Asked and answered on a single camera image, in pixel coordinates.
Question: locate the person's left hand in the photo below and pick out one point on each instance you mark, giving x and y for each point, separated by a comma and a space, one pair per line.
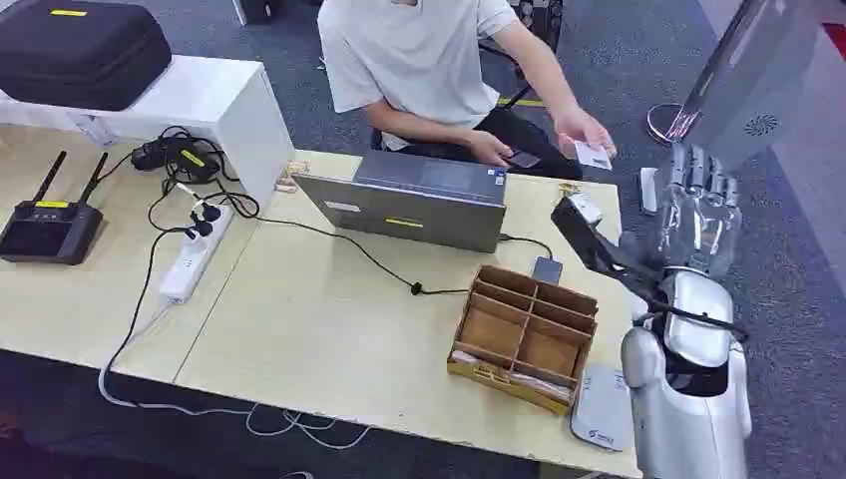
581, 129

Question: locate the person's right hand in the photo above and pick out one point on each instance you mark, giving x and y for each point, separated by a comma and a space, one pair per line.
490, 149

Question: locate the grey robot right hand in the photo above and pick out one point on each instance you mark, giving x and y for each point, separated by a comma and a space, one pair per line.
697, 211

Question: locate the white card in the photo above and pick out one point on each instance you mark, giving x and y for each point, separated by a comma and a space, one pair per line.
468, 357
593, 156
542, 385

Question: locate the dark phone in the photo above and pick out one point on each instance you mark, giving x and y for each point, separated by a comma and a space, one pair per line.
523, 158

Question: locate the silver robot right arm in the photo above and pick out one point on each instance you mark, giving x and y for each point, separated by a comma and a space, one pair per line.
687, 423

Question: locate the white plastic piece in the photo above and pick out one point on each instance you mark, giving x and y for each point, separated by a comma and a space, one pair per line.
648, 190

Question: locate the small gold clip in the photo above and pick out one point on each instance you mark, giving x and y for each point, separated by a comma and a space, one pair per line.
570, 190

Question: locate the round silver stand base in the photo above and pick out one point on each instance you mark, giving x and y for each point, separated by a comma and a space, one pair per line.
669, 123

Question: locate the grey laptop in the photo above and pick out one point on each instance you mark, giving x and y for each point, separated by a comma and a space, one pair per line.
410, 201

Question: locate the black office chair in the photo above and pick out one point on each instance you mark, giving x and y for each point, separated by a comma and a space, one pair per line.
529, 40

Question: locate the person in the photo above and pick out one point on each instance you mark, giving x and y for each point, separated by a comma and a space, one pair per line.
410, 59

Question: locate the small dark grey device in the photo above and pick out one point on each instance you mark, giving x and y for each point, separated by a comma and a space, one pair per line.
547, 270

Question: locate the grey panel with vent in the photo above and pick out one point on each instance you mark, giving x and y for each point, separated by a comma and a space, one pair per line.
753, 79

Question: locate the wooden card box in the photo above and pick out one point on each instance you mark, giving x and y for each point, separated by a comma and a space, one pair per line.
525, 337

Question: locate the white card in box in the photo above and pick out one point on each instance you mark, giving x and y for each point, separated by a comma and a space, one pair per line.
542, 385
468, 357

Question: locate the white flat pad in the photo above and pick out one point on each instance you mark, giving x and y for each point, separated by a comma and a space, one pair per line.
603, 410

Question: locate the white cabinet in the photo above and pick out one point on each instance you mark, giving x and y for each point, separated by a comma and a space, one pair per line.
211, 112

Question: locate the black power adapter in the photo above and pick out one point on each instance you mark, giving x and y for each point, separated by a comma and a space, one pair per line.
188, 160

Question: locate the white power strip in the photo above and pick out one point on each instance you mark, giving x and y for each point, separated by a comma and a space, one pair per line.
193, 258

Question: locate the black hard case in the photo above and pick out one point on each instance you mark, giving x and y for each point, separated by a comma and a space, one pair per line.
76, 53

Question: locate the black router with antennas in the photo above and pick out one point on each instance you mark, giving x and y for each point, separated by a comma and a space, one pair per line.
49, 228

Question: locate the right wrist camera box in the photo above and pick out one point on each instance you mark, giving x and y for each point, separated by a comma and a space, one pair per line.
585, 235

